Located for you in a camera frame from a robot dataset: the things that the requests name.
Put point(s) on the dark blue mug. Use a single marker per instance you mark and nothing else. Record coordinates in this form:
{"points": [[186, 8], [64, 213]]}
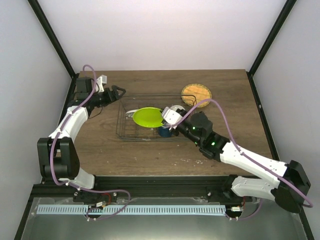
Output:
{"points": [[166, 132]]}

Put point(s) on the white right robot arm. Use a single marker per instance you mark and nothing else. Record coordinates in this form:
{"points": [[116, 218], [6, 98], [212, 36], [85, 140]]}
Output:
{"points": [[284, 183]]}

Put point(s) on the black aluminium frame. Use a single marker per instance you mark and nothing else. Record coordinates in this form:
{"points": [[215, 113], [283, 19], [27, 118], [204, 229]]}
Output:
{"points": [[152, 186]]}

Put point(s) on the lime green plate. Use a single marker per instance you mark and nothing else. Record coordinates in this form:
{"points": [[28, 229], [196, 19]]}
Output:
{"points": [[148, 117]]}

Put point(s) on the black wire dish rack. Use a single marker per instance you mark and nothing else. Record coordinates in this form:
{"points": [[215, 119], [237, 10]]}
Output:
{"points": [[128, 130]]}

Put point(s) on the white and teal bowl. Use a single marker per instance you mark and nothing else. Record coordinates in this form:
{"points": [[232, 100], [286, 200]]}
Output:
{"points": [[177, 107]]}

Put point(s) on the white blue striped plate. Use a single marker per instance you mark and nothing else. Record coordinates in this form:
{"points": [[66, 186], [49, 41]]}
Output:
{"points": [[130, 113]]}

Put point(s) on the light blue slotted cable duct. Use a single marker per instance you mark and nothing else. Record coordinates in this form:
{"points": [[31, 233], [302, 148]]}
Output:
{"points": [[203, 210]]}

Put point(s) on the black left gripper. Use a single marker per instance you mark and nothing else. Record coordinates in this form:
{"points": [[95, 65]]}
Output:
{"points": [[114, 94]]}

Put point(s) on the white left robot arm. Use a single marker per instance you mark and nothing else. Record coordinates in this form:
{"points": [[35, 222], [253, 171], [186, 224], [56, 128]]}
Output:
{"points": [[57, 155]]}

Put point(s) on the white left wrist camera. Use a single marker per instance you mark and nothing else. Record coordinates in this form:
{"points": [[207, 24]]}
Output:
{"points": [[100, 83]]}

